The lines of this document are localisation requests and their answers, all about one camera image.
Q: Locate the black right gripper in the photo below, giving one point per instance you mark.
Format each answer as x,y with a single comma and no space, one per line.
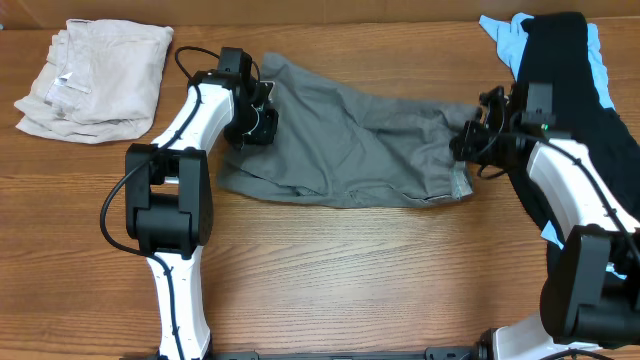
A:
463,145

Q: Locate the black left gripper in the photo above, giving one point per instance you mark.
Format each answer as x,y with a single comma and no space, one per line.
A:
266,134

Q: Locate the grey shorts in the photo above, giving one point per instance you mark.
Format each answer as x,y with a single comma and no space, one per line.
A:
339,147

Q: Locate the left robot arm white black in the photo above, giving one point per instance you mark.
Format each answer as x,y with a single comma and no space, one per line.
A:
168,196

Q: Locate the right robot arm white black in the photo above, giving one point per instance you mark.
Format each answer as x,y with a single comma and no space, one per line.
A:
590,301

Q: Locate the light blue garment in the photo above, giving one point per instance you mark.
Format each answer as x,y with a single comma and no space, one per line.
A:
510,45

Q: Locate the black garment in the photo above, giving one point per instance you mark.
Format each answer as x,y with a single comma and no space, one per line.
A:
565,60

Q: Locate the folded beige shorts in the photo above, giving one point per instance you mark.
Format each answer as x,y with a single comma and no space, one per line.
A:
100,83

